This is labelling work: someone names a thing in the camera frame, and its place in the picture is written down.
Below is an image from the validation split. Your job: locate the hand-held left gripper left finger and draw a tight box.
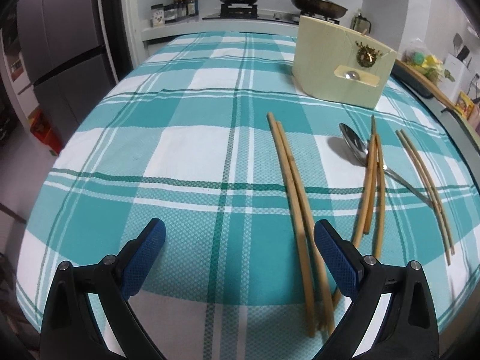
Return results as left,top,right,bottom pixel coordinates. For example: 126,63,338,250
39,217,167,360

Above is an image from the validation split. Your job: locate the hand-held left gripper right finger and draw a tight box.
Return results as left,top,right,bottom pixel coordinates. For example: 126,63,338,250
313,219,440,360

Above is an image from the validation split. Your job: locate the pale wooden utensil holder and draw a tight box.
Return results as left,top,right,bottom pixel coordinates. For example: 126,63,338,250
292,16,397,109

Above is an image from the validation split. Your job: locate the teal checked tablecloth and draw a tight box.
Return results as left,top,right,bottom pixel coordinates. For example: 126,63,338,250
15,31,478,360

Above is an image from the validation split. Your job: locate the metal spoon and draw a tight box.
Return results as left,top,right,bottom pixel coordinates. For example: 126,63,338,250
339,122,434,207

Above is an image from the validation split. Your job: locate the black tray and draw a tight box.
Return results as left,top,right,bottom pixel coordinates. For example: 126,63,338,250
392,62,480,147

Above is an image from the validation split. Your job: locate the wooden cutting board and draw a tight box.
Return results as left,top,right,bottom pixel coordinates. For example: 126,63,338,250
400,59,464,117

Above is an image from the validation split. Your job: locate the colourful printed box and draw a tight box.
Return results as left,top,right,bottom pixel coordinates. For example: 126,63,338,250
455,91,480,121

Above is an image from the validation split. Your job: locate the clear plastic bag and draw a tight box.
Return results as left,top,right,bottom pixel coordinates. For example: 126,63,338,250
401,37,449,85

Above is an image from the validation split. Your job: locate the grey refrigerator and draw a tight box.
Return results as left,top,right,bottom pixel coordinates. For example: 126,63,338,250
15,0,119,151

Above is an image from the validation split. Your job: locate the white knife block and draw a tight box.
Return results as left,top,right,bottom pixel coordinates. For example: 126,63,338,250
443,33,476,83

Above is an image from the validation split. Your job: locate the glass jug black lid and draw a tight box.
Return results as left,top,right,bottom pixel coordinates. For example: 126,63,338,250
352,13,372,35

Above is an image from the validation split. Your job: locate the white kitchen counter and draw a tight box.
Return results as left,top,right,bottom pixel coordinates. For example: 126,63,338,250
142,7,362,44

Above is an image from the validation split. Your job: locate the group of condiment bottles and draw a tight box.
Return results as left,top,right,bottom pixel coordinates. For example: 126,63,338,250
163,3,188,22

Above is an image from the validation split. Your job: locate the black gas hob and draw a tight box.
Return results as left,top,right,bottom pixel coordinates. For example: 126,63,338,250
202,3,347,24

